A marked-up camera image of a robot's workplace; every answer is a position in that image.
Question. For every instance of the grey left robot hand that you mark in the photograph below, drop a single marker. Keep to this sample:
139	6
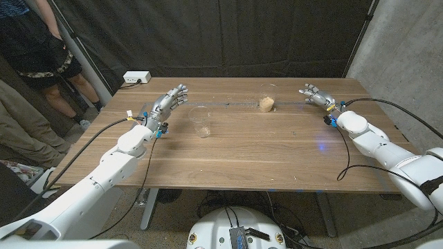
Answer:
162	105

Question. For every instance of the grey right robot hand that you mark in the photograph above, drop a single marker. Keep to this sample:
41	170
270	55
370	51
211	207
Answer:
322	97

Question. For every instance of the clear plastic cup with sugar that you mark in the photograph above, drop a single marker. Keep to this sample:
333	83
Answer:
266	103

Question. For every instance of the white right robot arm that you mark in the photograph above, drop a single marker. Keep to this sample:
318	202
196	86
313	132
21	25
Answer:
380	148

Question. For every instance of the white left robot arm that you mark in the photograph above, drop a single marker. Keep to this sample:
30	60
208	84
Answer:
86	186

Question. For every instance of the white power strip box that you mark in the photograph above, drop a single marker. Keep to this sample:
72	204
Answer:
136	76

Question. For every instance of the black power brick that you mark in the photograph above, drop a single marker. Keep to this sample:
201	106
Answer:
304	242

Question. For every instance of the black backdrop stand pole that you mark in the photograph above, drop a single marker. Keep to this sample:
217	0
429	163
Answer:
361	32

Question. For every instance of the black round floor fan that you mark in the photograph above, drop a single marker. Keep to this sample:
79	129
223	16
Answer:
167	195

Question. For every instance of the black backdrop curtain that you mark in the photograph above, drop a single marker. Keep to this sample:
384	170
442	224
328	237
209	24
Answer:
221	34

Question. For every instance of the grey backdrop stand pole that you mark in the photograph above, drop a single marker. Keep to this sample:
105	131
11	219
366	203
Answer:
83	58

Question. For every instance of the grey table leg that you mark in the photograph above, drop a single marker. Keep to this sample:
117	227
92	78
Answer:
149	211
325	214

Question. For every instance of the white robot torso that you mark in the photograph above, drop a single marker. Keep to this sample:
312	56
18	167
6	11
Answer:
214	231

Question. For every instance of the person in black shorts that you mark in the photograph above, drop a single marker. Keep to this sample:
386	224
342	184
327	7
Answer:
31	52

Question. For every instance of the person in khaki trousers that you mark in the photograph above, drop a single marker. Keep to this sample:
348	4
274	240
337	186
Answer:
20	128

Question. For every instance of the white floor stand base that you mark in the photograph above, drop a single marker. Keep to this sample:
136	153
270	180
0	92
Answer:
39	183

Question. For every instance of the grey finned module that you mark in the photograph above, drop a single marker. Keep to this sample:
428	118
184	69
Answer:
239	238

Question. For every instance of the crumpled printed bag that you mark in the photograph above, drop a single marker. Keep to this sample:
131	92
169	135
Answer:
20	171

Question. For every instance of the white robot chest rim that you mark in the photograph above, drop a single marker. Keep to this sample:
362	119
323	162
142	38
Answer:
69	245

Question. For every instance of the black bulky object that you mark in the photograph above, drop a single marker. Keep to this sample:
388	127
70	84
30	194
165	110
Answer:
14	197

